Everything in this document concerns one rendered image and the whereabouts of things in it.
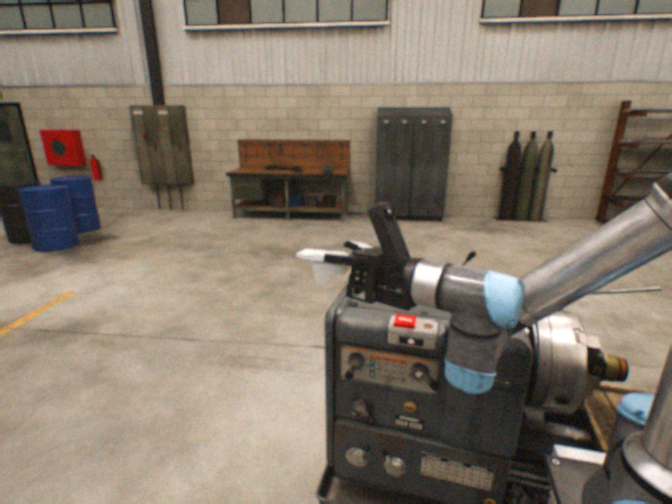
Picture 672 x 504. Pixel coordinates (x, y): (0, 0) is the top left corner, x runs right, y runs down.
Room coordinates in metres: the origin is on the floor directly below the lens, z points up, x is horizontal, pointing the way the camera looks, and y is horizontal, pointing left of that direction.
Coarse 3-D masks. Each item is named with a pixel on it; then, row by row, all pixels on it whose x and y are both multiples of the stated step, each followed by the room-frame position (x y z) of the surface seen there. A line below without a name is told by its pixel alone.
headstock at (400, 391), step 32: (352, 320) 1.02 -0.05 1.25; (384, 320) 1.01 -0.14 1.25; (448, 320) 1.01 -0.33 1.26; (352, 352) 1.04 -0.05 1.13; (384, 352) 1.01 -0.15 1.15; (416, 352) 0.95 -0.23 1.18; (512, 352) 0.90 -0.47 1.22; (352, 384) 1.04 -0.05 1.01; (384, 384) 1.01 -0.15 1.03; (416, 384) 0.98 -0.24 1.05; (448, 384) 0.95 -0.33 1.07; (512, 384) 0.89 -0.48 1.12; (352, 416) 1.04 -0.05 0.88; (384, 416) 1.01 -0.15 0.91; (416, 416) 0.98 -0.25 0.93; (448, 416) 0.94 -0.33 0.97; (480, 416) 0.91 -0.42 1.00; (512, 416) 0.89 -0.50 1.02; (480, 448) 0.91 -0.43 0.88; (512, 448) 0.89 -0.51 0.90
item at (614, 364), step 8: (608, 360) 1.01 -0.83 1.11; (616, 360) 1.01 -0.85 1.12; (624, 360) 1.02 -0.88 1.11; (592, 368) 1.02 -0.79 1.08; (600, 368) 1.01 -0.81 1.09; (608, 368) 1.00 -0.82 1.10; (616, 368) 1.00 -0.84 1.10; (624, 368) 1.00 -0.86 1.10; (600, 376) 1.01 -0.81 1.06; (608, 376) 0.99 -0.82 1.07; (616, 376) 0.99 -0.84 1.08; (624, 376) 0.99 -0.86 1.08
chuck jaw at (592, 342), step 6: (576, 330) 1.01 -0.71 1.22; (576, 336) 0.99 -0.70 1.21; (582, 336) 0.99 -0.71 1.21; (588, 336) 1.00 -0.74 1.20; (594, 336) 1.00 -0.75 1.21; (588, 342) 0.99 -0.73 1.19; (594, 342) 0.98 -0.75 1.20; (588, 348) 0.98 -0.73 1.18; (594, 348) 0.97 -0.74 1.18; (600, 348) 1.00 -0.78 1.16; (588, 354) 0.99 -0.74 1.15; (594, 354) 0.99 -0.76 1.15; (600, 354) 0.99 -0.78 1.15; (588, 360) 1.01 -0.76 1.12; (594, 360) 1.00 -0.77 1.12; (600, 360) 1.00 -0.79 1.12
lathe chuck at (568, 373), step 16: (560, 320) 1.04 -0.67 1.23; (576, 320) 1.04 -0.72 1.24; (560, 336) 0.99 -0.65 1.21; (560, 352) 0.96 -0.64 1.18; (576, 352) 0.95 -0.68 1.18; (560, 368) 0.94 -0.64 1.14; (576, 368) 0.93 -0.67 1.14; (560, 384) 0.93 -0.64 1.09; (576, 384) 0.92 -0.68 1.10; (544, 400) 0.95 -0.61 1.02; (576, 400) 0.92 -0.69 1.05
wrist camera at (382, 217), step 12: (384, 204) 0.64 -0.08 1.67; (372, 216) 0.63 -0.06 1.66; (384, 216) 0.62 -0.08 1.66; (384, 228) 0.61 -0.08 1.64; (396, 228) 0.63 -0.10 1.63; (384, 240) 0.61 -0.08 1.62; (396, 240) 0.61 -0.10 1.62; (384, 252) 0.60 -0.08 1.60; (396, 252) 0.59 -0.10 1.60; (408, 252) 0.62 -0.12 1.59; (396, 264) 0.59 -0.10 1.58
